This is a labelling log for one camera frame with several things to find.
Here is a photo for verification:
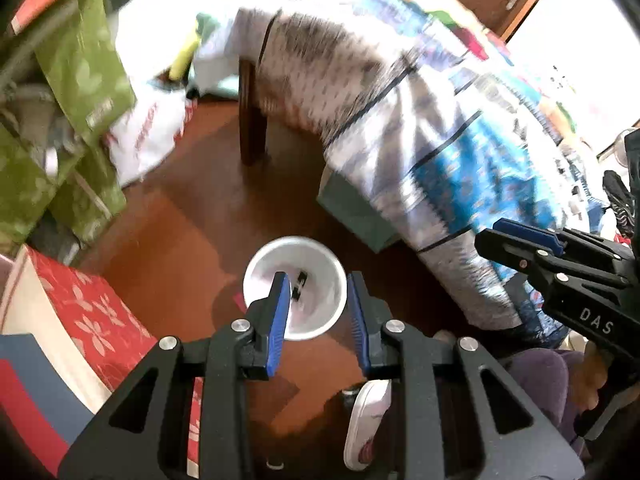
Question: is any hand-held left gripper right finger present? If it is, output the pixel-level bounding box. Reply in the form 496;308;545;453
346;272;586;480

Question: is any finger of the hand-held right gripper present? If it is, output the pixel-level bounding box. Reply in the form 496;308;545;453
475;231;626;306
492;218;628;271

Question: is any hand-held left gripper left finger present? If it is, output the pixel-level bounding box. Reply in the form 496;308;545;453
57;271;292;480

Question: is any person's right hand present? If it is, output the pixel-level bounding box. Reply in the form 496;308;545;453
570;345;608;411

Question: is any purple cloth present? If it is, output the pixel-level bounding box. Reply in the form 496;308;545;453
500;347;586;456

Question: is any black striped clothing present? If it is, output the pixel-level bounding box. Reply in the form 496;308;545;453
602;170;637;237

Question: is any white slipper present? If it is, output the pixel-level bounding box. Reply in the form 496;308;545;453
343;379;393;471

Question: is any teal box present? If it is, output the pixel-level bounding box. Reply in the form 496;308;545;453
317;167;401;253

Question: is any blue patterned bedsheet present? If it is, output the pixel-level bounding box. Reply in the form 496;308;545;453
235;5;601;351

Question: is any red floral box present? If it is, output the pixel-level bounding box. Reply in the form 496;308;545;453
0;245;203;480

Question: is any colourful patchwork blanket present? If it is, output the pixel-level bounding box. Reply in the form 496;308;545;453
350;0;581;141

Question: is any dark wooden bed leg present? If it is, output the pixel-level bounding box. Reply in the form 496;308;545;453
238;57;268;166

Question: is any white plastic bag red print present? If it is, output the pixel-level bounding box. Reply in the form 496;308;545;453
107;80;198;186

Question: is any grey and red box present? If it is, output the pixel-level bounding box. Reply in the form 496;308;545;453
0;332;96;463

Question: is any light blue cloth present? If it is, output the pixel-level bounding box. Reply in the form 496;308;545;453
192;10;247;101

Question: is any green floral bag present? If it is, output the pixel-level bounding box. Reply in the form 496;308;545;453
35;0;138;147
0;120;127;247

